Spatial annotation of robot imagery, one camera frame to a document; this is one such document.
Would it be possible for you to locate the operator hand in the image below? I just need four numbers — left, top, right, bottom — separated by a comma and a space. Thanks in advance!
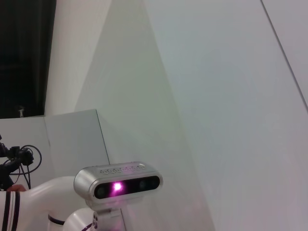
6, 184, 26, 193

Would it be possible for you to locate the black teleoperation handle rig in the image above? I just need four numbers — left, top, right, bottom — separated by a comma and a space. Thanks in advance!
0, 134, 34, 191

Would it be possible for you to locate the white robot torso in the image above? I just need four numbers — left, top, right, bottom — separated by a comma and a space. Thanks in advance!
47, 208, 97, 231

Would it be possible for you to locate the dark window opening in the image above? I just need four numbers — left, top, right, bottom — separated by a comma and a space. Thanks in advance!
0, 0, 57, 119

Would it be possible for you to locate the black looped rig cable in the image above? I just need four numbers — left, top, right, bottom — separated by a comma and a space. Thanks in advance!
4, 144, 43, 190

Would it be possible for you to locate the silver head depth camera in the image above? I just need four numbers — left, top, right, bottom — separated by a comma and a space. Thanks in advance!
73, 161, 164, 231

